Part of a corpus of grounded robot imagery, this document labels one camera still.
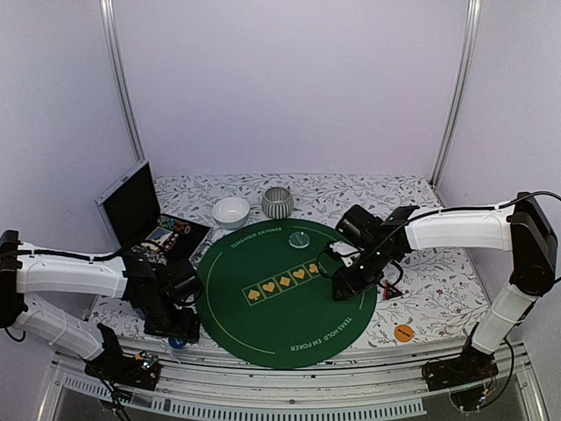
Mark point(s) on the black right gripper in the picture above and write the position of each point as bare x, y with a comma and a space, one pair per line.
349, 285

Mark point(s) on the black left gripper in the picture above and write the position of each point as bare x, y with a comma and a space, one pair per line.
186, 327

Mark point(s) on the blue small blind button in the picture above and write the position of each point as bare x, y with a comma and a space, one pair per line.
177, 343

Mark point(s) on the clear acrylic dealer button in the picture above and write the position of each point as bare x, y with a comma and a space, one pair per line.
299, 240

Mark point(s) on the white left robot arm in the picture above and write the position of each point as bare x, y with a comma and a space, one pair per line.
160, 292

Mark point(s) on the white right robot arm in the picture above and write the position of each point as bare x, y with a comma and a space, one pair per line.
519, 227

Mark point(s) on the black triangular all-in marker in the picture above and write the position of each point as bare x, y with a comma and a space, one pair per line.
391, 292

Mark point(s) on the orange big blind button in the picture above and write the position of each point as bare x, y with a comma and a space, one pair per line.
403, 333

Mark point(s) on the boxed card deck in case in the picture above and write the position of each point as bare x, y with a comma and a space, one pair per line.
159, 235

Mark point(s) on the poker chip row upper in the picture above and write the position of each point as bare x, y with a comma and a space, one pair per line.
175, 225

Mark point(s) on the round green poker mat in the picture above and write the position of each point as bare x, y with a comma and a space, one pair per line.
266, 302

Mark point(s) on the aluminium poker chip case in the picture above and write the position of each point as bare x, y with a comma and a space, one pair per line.
130, 210

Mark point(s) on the striped grey ceramic cup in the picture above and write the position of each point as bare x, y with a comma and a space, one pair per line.
277, 203

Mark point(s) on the white ceramic bowl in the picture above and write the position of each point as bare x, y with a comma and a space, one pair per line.
231, 213

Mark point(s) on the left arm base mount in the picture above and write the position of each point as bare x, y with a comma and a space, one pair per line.
120, 369

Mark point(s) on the right aluminium frame post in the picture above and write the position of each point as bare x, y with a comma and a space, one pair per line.
465, 61

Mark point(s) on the aluminium frame post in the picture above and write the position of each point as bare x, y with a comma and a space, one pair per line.
109, 23
465, 61

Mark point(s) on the left aluminium frame post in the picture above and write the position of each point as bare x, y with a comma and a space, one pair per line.
109, 23

